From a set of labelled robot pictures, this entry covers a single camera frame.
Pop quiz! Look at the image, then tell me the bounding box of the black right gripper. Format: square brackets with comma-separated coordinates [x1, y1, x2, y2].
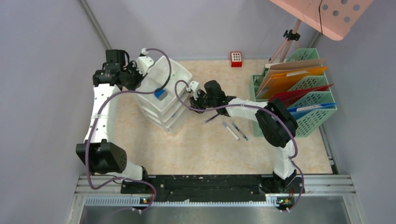
[189, 90, 216, 114]

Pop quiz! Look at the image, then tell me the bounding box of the dark purple pen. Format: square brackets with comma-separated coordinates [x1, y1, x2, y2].
[204, 114, 219, 124]

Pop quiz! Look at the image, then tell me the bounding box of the white blue pen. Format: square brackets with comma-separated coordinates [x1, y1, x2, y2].
[222, 122, 240, 141]

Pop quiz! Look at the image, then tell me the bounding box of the blue clear gel pen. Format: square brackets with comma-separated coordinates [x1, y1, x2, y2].
[232, 122, 249, 141]

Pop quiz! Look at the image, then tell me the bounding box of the white plastic drawer organizer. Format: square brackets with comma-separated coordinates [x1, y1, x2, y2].
[134, 56, 192, 134]

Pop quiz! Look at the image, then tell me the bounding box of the orange folder binder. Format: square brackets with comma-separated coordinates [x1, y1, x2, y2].
[256, 66, 328, 99]

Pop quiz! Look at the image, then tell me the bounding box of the red plastic folder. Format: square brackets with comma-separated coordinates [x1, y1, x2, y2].
[269, 84, 333, 107]

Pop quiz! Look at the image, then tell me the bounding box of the green plastic file rack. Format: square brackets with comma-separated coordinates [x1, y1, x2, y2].
[249, 48, 337, 138]

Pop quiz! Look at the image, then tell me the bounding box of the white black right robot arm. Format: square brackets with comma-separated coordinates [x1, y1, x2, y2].
[186, 80, 298, 192]

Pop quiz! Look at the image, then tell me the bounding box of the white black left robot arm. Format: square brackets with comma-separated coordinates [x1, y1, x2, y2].
[76, 49, 154, 193]

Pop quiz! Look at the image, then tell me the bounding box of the red grid pen holder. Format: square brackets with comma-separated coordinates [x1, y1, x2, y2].
[230, 51, 243, 68]

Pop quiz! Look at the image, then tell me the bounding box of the blue grey eraser block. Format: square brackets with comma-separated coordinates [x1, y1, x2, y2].
[154, 89, 168, 101]

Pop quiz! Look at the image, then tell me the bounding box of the blue file folder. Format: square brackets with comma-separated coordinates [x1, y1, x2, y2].
[288, 103, 336, 120]

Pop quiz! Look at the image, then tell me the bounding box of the pink music stand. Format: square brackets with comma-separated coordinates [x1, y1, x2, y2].
[270, 0, 373, 63]

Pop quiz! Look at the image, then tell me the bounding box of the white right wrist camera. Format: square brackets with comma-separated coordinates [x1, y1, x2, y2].
[186, 81, 200, 94]

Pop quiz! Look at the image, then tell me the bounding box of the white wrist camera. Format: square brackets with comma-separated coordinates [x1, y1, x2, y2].
[186, 81, 200, 94]
[136, 48, 155, 76]

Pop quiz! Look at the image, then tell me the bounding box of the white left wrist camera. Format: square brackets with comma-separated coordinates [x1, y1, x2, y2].
[136, 48, 155, 76]

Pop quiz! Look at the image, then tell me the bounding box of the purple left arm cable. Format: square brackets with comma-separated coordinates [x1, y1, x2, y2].
[85, 48, 173, 214]

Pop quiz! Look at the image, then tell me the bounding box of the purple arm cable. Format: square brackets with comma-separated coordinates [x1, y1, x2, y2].
[85, 48, 173, 214]
[174, 80, 305, 212]

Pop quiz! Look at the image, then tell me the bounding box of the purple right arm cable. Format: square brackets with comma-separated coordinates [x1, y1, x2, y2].
[174, 80, 305, 212]

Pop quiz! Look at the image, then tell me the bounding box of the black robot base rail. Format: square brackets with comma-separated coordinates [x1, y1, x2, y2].
[121, 174, 304, 201]

